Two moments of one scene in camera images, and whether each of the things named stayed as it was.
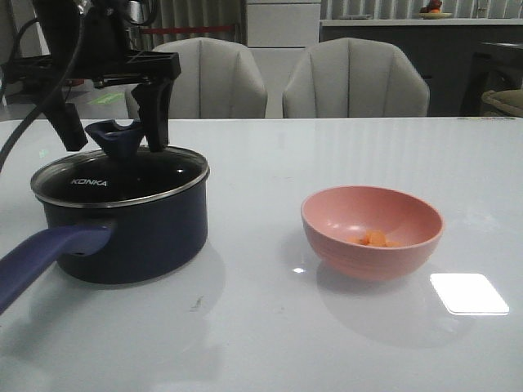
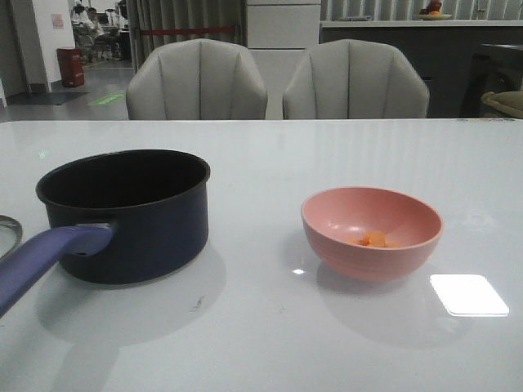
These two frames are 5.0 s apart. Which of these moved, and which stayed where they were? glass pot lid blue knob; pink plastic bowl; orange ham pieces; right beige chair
Moved: glass pot lid blue knob
Stayed: right beige chair; pink plastic bowl; orange ham pieces
